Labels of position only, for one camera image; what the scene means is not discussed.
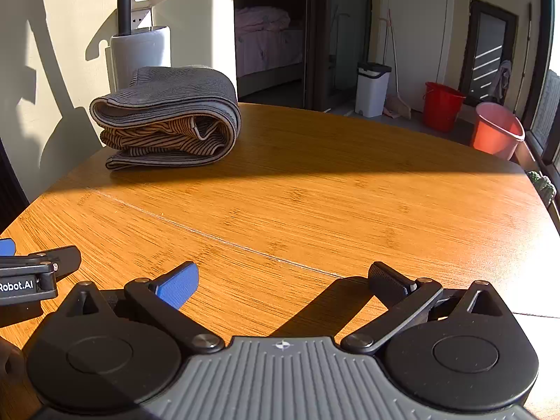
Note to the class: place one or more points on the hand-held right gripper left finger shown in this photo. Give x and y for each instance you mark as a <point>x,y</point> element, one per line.
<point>179,287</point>

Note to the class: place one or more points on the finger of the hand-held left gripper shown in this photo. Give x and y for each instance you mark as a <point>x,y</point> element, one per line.
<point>6,246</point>

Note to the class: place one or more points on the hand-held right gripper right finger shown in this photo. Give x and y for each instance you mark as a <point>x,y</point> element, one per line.
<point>387,281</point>

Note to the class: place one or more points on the striped knit sweater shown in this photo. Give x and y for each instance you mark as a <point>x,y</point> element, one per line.
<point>175,109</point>

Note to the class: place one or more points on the broom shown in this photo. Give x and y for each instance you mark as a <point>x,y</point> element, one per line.
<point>398,107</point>

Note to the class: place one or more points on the dark green plant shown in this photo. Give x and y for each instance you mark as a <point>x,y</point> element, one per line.
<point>542,186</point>

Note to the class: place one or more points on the red bucket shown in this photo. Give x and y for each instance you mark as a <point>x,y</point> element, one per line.
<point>442,107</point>

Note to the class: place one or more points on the pink bucket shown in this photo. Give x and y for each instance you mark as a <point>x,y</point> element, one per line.
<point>496,133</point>

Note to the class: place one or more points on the white trash bin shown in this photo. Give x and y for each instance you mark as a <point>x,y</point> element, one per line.
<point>372,92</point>

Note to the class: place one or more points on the grey hanging cloth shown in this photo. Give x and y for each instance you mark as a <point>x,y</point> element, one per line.
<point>503,81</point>

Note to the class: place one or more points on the white cylindrical appliance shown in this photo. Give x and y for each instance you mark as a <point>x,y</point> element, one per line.
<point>144,52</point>

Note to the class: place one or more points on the dark framed glass door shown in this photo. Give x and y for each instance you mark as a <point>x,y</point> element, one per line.
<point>485,48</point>

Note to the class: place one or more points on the bed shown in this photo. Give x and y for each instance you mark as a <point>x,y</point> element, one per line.
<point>267,48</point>

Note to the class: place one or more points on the mop pole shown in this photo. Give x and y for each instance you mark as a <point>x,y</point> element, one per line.
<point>523,61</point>

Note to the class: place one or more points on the black pipe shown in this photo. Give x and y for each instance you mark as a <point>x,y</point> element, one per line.
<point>126,0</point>

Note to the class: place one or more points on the large dark window frame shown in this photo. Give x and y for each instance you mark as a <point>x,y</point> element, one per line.
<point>538,118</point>

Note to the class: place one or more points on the dark sliding door frame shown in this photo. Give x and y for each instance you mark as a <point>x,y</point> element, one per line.
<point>317,35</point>

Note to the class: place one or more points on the white wall socket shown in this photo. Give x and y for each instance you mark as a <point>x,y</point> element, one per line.
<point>141,17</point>

